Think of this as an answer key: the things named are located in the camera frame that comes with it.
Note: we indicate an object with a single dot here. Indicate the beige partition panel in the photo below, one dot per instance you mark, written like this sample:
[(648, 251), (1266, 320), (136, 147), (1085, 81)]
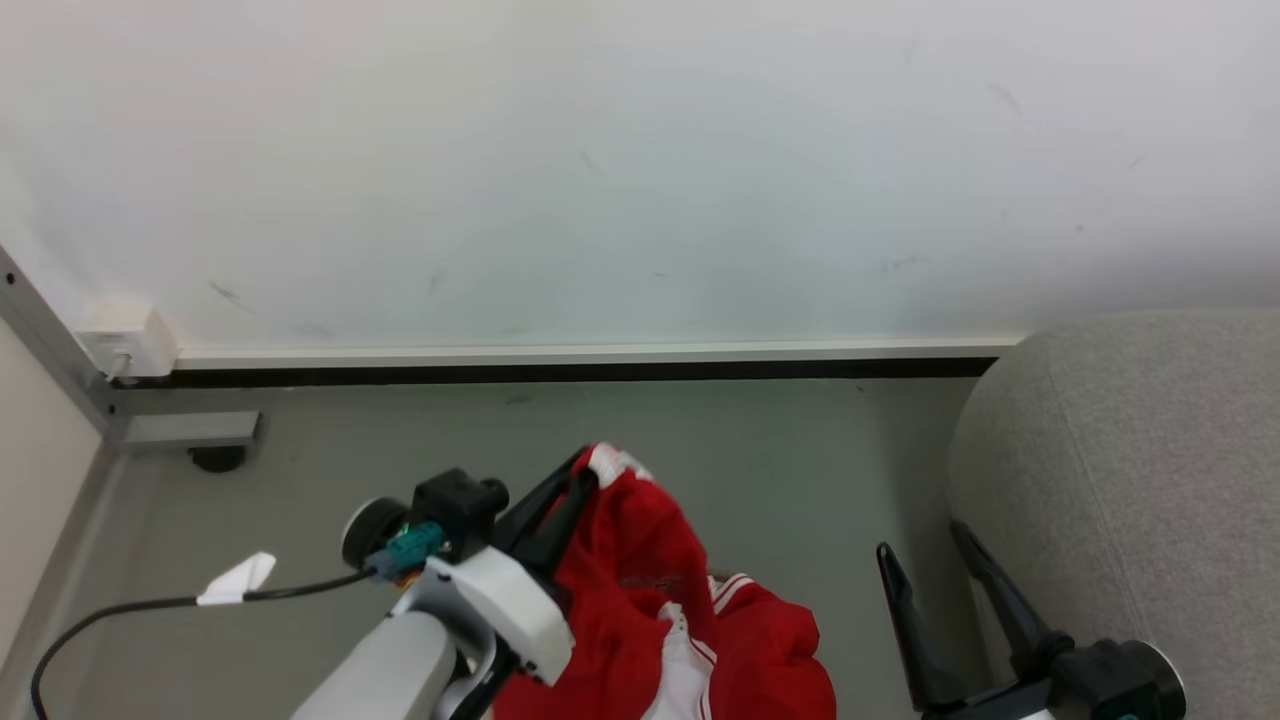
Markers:
[(40, 470)]

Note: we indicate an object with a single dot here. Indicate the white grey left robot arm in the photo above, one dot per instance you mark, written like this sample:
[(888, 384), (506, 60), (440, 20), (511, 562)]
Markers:
[(380, 670)]

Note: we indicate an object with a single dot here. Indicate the red white sports garment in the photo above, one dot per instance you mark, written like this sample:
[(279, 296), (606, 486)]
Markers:
[(620, 560)]

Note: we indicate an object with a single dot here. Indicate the grey metal frame post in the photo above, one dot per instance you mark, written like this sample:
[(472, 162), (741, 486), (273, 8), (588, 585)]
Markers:
[(180, 428)]

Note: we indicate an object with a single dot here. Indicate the grey fabric sofa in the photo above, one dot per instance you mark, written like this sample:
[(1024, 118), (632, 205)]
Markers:
[(1150, 450)]

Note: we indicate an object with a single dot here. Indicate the black round frame foot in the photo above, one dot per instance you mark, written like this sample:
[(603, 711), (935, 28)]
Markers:
[(218, 458)]

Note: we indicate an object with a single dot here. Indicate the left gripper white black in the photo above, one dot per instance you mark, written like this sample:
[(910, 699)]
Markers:
[(505, 610)]

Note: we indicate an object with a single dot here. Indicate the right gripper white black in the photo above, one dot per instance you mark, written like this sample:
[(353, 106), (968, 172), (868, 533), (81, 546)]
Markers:
[(1090, 680)]

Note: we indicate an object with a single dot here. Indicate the white black baseboard strip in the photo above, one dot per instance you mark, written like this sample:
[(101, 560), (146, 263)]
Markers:
[(600, 362)]

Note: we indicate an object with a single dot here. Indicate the white wall socket box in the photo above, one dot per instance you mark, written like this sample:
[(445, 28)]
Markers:
[(125, 335)]

